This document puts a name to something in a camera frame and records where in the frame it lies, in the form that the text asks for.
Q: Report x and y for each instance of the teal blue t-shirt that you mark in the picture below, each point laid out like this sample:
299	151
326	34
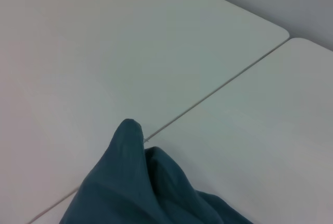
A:
145	182

